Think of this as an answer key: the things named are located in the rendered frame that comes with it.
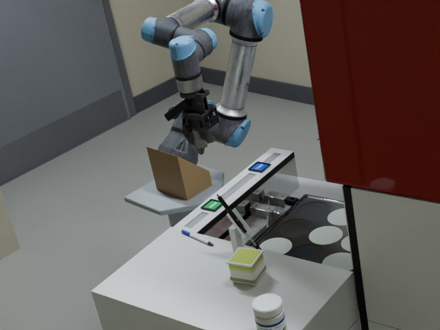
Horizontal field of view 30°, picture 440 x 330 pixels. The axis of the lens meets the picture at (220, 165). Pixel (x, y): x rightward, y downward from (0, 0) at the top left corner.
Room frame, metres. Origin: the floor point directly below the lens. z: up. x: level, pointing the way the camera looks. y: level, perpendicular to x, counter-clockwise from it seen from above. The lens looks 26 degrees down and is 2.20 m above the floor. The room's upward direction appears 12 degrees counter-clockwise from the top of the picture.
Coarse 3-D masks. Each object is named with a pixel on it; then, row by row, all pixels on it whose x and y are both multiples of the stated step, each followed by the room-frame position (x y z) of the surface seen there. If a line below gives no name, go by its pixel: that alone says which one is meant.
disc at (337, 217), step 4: (332, 212) 2.16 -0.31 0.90; (336, 212) 2.15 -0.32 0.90; (340, 212) 2.15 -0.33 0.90; (344, 212) 2.14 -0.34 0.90; (328, 216) 2.14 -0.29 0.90; (332, 216) 2.14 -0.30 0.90; (336, 216) 2.13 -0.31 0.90; (340, 216) 2.13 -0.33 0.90; (344, 216) 2.12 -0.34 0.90; (328, 220) 2.12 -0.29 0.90; (332, 220) 2.11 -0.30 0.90; (336, 220) 2.11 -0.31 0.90; (340, 220) 2.10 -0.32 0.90; (344, 220) 2.10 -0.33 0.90; (336, 224) 2.09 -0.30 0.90; (340, 224) 2.08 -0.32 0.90; (344, 224) 2.08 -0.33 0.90
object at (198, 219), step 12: (264, 156) 2.51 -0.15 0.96; (276, 156) 2.50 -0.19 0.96; (240, 180) 2.38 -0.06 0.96; (252, 180) 2.36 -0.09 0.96; (216, 192) 2.32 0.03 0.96; (228, 192) 2.31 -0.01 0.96; (240, 192) 2.29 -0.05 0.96; (228, 204) 2.23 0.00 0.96; (192, 216) 2.20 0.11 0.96; (204, 216) 2.20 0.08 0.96; (180, 228) 2.15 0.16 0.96; (192, 228) 2.13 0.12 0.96
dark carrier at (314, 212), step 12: (300, 204) 2.25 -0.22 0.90; (312, 204) 2.23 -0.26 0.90; (324, 204) 2.22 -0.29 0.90; (336, 204) 2.20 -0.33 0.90; (288, 216) 2.19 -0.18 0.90; (300, 216) 2.18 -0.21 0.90; (312, 216) 2.16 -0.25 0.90; (324, 216) 2.15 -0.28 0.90; (276, 228) 2.13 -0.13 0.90; (288, 228) 2.12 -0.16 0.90; (300, 228) 2.11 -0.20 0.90; (312, 228) 2.09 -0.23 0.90; (264, 240) 2.08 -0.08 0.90; (300, 240) 2.04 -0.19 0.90; (288, 252) 1.99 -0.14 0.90; (300, 252) 1.98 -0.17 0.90; (312, 252) 1.97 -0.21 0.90; (324, 252) 1.95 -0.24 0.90; (336, 252) 1.94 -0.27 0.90; (348, 252) 1.93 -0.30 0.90
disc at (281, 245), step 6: (270, 240) 2.07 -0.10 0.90; (276, 240) 2.07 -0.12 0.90; (282, 240) 2.06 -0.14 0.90; (288, 240) 2.05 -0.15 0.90; (264, 246) 2.05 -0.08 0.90; (270, 246) 2.04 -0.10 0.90; (276, 246) 2.03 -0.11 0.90; (282, 246) 2.03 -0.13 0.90; (288, 246) 2.02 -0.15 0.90; (276, 252) 2.00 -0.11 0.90; (282, 252) 2.00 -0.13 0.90
